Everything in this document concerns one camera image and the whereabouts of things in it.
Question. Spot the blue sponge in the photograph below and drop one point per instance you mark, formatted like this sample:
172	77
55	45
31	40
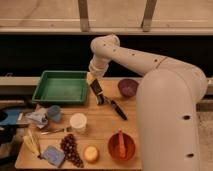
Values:
53	156

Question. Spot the crumpled white wrapper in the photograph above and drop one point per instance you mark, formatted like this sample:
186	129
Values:
38	117

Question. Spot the white plastic cup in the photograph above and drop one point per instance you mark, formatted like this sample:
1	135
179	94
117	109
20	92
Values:
78	122

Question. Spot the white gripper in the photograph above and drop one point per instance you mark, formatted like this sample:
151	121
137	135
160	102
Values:
97	70

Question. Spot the silver fork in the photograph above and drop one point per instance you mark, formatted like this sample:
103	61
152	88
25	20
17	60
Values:
66	129

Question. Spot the orange bowl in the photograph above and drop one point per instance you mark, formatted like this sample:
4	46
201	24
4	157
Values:
113	148

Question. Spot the yellow round bun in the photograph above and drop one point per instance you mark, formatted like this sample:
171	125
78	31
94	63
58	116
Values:
91	153

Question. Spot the black handled peeler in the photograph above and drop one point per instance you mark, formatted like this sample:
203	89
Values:
116	108

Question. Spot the yellow banana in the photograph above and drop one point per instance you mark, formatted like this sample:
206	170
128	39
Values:
32	143

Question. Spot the light blue cup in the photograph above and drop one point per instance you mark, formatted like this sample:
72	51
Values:
54	113

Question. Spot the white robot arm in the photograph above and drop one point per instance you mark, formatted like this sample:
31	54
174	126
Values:
165	101

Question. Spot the blue black object at left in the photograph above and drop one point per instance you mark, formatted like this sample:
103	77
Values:
11	116

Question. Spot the orange carrot toy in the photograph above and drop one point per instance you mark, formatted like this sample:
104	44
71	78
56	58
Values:
122	148

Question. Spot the small black metal clip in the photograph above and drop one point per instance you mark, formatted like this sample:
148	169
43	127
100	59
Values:
100	99

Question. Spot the black whiteboard eraser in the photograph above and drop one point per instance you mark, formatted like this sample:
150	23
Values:
96	88

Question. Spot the bunch of dark grapes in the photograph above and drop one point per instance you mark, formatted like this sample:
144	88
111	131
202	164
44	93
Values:
69	147

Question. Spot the green plastic tray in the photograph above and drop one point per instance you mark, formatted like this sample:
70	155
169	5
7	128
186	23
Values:
61	87

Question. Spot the purple bowl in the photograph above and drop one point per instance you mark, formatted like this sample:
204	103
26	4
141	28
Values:
128	87

